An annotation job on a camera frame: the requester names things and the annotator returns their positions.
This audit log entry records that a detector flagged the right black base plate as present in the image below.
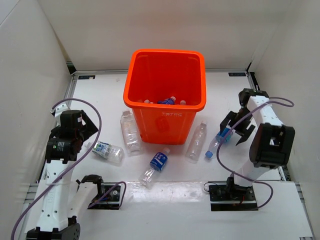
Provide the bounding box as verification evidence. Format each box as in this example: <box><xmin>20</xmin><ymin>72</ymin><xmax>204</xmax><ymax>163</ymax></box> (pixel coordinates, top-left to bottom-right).
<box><xmin>203</xmin><ymin>181</ymin><xmax>258</xmax><ymax>212</ymax></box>

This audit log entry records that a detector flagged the dark blue label bottle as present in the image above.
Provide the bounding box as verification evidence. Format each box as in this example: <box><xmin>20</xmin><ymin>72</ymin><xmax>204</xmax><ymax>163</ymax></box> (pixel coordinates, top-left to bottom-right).
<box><xmin>138</xmin><ymin>147</ymin><xmax>170</xmax><ymax>189</ymax></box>

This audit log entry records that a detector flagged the blue cap blue label bottle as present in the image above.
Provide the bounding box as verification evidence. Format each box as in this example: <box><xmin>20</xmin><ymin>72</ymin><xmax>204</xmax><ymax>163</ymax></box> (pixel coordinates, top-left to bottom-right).
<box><xmin>205</xmin><ymin>125</ymin><xmax>233</xmax><ymax>159</ymax></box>

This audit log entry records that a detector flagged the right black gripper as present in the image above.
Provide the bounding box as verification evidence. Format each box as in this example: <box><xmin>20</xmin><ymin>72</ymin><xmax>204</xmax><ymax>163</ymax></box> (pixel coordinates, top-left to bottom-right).
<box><xmin>219</xmin><ymin>106</ymin><xmax>255</xmax><ymax>145</ymax></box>

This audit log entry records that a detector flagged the blue bottle inside bin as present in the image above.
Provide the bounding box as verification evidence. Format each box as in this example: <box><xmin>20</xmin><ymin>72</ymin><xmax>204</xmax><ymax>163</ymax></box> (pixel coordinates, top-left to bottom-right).
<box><xmin>157</xmin><ymin>96</ymin><xmax>176</xmax><ymax>105</ymax></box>

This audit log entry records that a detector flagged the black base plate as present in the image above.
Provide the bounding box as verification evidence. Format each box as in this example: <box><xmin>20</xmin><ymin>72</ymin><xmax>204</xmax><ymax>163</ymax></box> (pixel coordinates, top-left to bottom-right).
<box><xmin>203</xmin><ymin>181</ymin><xmax>258</xmax><ymax>212</ymax></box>
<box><xmin>87</xmin><ymin>181</ymin><xmax>127</xmax><ymax>210</ymax></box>

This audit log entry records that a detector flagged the clear apple juice bottle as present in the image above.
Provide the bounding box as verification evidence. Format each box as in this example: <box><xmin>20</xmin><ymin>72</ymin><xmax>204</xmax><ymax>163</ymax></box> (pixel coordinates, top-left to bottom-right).
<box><xmin>120</xmin><ymin>110</ymin><xmax>143</xmax><ymax>156</ymax></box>

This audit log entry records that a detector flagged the orange plastic bin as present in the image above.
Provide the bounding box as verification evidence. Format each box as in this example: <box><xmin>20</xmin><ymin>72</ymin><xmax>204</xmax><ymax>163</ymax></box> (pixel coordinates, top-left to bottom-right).
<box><xmin>123</xmin><ymin>49</ymin><xmax>207</xmax><ymax>145</ymax></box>

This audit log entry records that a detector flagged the green white label bottle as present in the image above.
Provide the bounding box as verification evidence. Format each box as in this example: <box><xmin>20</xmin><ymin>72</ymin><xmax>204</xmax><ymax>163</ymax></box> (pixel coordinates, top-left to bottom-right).
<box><xmin>85</xmin><ymin>140</ymin><xmax>124</xmax><ymax>165</ymax></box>

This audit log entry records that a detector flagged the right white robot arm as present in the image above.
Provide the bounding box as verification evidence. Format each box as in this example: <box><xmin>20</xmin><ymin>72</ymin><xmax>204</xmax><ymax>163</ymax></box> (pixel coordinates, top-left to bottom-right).
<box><xmin>219</xmin><ymin>88</ymin><xmax>295</xmax><ymax>200</ymax></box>

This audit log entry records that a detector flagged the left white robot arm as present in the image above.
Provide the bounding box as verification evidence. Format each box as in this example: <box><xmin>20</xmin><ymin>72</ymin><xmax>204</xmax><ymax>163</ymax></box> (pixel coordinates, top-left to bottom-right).
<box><xmin>26</xmin><ymin>102</ymin><xmax>105</xmax><ymax>240</ymax></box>

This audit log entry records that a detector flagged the clear unlabeled Pocari bottle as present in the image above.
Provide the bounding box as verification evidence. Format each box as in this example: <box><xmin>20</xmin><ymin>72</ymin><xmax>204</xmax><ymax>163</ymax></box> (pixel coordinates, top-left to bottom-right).
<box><xmin>185</xmin><ymin>120</ymin><xmax>208</xmax><ymax>162</ymax></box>

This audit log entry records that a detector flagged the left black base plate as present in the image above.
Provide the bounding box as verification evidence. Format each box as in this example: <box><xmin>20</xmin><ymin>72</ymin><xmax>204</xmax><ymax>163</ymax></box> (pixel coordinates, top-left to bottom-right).
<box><xmin>87</xmin><ymin>181</ymin><xmax>127</xmax><ymax>210</ymax></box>

